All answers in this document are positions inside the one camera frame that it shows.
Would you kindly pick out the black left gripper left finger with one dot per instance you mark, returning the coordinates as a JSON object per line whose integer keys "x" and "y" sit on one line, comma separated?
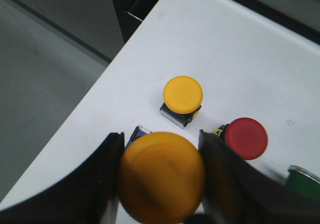
{"x": 85, "y": 196}

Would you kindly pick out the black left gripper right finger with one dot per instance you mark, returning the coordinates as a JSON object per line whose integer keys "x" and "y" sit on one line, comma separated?
{"x": 237, "y": 193}

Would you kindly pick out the yellow mushroom push button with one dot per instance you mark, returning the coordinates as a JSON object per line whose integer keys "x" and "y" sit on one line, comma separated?
{"x": 182, "y": 97}
{"x": 161, "y": 178}

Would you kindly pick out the red mushroom push button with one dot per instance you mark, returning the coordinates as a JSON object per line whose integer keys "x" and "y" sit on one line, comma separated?
{"x": 245, "y": 136}

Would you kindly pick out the green conveyor belt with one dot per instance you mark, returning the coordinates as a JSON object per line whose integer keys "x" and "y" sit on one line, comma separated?
{"x": 303, "y": 185}

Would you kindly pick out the black cabinet beside table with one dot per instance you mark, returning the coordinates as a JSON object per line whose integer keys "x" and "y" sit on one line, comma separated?
{"x": 131, "y": 13}

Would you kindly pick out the aluminium conveyor frame rail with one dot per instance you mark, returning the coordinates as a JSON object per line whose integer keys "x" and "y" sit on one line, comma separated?
{"x": 304, "y": 172}

